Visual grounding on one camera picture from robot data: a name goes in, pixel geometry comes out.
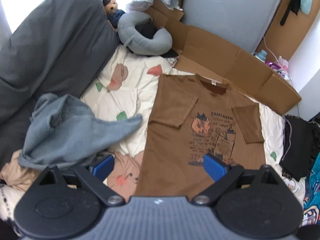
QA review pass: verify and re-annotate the purple white detergent bag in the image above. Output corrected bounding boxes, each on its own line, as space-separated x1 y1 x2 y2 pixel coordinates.
266 61 290 80

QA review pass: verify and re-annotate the brown cardboard sheet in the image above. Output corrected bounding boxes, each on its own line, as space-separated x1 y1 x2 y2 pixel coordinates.
146 0 302 115

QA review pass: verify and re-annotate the dark grey pillow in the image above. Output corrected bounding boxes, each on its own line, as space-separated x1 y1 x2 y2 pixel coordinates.
1 0 119 164

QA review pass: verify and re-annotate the small teddy bear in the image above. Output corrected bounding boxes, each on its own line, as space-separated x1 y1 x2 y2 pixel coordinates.
103 0 125 29

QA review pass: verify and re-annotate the black folded garment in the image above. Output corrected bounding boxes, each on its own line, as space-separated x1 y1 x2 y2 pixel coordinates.
279 115 319 181

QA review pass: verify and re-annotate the floral folded cloth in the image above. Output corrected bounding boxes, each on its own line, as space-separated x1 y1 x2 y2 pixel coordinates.
165 56 179 68

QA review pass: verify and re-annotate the grey neck pillow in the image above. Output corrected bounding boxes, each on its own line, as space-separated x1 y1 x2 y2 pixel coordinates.
118 11 172 56

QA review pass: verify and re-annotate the white fluffy spotted fabric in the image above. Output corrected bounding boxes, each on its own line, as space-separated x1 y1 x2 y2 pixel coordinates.
1 184 21 233

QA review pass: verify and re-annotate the detergent bottle blue cap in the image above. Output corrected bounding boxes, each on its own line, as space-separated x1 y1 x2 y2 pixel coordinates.
254 49 267 63

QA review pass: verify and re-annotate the upright cardboard panel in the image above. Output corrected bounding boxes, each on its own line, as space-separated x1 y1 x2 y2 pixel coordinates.
257 0 319 60

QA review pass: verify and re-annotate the pink item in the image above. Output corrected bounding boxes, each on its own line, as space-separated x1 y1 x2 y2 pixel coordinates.
278 56 289 69

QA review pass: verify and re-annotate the teal patterned garment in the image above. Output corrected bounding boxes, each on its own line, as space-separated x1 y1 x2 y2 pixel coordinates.
302 155 320 226

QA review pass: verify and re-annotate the cream bear print bedsheet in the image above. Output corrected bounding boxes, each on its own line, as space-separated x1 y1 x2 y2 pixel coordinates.
81 46 305 204

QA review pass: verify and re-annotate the brown printed t-shirt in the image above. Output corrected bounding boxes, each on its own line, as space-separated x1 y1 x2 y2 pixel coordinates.
135 74 265 198

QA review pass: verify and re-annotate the beige cloth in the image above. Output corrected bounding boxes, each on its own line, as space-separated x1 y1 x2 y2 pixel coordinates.
1 149 42 192

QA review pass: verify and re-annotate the blue denim garment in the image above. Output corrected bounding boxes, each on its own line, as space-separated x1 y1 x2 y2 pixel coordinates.
18 93 143 170

